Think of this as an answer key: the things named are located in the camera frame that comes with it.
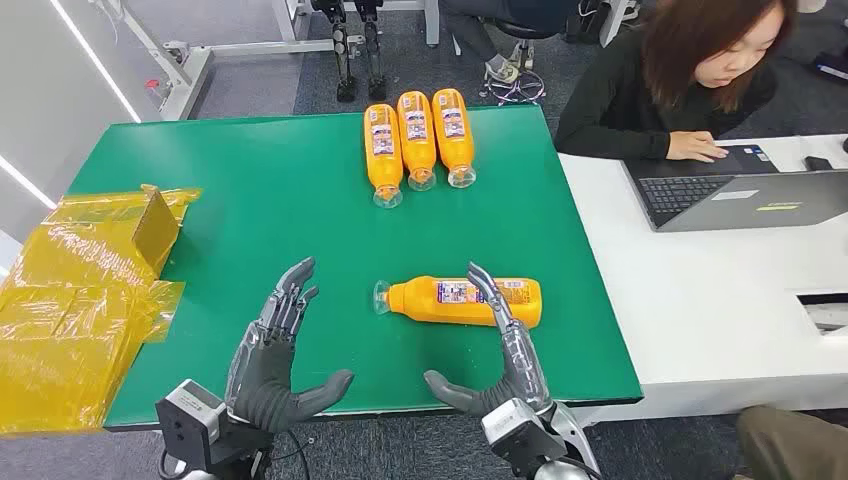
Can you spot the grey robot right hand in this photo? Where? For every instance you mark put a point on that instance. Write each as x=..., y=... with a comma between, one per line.
x=520, y=371

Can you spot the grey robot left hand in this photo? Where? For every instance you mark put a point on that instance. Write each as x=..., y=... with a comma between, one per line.
x=265, y=384

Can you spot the orange bottle with clear cap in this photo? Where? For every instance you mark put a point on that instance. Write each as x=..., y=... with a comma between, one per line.
x=416, y=142
x=454, y=136
x=424, y=305
x=383, y=156

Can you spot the green table mat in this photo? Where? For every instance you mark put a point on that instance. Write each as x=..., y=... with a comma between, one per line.
x=265, y=199

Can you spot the white desk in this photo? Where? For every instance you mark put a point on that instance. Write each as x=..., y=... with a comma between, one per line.
x=702, y=298

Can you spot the yellow plastic-wrapped cardboard box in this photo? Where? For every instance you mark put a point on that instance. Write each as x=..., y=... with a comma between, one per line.
x=73, y=311

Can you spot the person in brown trousers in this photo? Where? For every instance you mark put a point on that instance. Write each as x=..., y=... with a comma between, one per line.
x=788, y=447

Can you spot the grey laptop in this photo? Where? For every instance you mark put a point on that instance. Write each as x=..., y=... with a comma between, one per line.
x=742, y=199

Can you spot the black stool with chrome base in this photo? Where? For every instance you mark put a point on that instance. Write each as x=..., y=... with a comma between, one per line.
x=520, y=63

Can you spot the black robot leg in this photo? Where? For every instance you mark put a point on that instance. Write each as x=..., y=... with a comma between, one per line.
x=341, y=53
x=374, y=53

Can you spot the seated person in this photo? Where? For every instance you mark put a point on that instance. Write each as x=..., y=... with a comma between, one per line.
x=477, y=23

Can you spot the small black device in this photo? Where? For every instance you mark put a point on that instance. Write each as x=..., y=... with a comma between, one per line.
x=819, y=164

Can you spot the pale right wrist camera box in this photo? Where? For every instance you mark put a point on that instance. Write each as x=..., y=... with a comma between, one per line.
x=513, y=430

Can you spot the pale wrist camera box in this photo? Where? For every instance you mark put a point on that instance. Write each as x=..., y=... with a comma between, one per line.
x=513, y=430
x=192, y=414

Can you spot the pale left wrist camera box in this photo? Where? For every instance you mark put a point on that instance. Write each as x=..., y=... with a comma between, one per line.
x=192, y=414

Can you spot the white metal frame stand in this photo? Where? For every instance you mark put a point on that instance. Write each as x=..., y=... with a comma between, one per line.
x=192, y=63

